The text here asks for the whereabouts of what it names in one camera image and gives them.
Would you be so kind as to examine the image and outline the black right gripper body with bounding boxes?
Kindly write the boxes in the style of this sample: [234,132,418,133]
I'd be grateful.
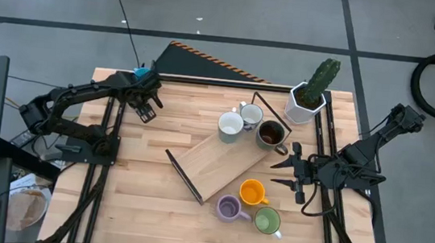
[284,141,324,208]

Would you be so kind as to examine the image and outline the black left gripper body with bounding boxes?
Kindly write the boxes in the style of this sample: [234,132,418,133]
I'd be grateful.
[122,72,163,108]

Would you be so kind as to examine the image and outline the orange ceramic mug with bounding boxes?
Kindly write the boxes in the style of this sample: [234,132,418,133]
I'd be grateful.
[237,177,272,208]

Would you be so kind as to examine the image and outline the light green ceramic mug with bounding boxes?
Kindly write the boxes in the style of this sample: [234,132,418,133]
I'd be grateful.
[251,205,286,241]

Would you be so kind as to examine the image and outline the purple ceramic mug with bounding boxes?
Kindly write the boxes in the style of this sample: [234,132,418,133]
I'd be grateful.
[213,193,255,226]

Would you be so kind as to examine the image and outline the dark green ceramic mug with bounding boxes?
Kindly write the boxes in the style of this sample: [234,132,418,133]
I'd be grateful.
[253,118,292,157]

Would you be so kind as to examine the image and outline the black ramp with striped edge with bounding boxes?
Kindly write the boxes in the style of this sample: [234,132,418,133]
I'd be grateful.
[153,39,275,86]

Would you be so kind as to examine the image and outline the white hexagonal plant pot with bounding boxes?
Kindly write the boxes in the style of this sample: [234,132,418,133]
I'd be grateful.
[282,79,330,129]

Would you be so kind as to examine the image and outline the white patterned ceramic mug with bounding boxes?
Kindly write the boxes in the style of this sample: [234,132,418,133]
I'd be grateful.
[235,101,266,134]

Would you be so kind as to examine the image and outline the white grey ceramic mug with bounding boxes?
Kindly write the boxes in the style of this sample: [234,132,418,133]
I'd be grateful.
[214,109,246,146]

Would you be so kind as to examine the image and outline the green cactus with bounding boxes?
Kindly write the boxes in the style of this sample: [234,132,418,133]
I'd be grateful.
[302,56,342,110]

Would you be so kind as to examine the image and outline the black power adapter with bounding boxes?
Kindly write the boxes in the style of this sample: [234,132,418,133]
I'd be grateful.
[9,127,38,150]

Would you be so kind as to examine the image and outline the white plate with brown paper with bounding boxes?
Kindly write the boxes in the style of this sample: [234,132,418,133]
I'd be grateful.
[5,171,55,237]

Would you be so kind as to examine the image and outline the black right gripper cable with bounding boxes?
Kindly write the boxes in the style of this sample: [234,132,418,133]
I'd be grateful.
[299,179,342,220]

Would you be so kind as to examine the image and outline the black aluminium rig frame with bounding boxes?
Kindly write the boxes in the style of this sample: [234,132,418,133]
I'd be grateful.
[42,50,399,243]

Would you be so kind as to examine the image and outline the wooden shelf with black frame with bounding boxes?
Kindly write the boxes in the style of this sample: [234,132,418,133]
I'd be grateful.
[159,82,297,215]

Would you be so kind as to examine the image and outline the black floor cable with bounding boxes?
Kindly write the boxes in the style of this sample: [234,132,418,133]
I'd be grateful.
[97,0,149,69]

